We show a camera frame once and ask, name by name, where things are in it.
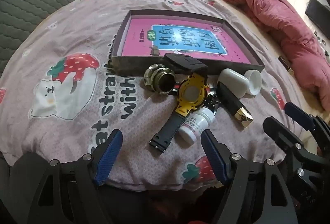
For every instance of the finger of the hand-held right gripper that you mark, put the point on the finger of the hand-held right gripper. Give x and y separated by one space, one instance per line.
295 110
281 131

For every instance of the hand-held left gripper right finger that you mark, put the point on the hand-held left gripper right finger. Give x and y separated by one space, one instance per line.
214 157

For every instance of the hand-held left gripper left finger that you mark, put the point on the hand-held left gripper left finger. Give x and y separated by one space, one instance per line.
108 157

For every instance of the white pill bottle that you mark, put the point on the white pill bottle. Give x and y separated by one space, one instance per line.
196 123

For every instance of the yellow black wristwatch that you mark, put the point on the yellow black wristwatch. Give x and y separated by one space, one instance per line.
192 108

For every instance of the black gold lipstick tube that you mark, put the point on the black gold lipstick tube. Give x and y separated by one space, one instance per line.
229 97

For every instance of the white earbud case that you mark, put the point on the white earbud case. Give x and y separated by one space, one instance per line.
232 82

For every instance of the brass metal fitting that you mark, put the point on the brass metal fitting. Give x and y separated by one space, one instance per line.
159 79

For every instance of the grey cardboard box tray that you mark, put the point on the grey cardboard box tray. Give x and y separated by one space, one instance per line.
134 65

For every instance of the black printed box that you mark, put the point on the black printed box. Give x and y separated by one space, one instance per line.
286 64

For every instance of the pink duvet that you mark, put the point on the pink duvet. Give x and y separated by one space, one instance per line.
283 28

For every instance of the black television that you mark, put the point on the black television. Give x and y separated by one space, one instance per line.
318 16

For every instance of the pink exercise book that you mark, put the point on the pink exercise book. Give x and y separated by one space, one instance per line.
139 41

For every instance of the strawberry printed pink blanket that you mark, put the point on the strawberry printed pink blanket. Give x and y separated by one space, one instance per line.
77 41

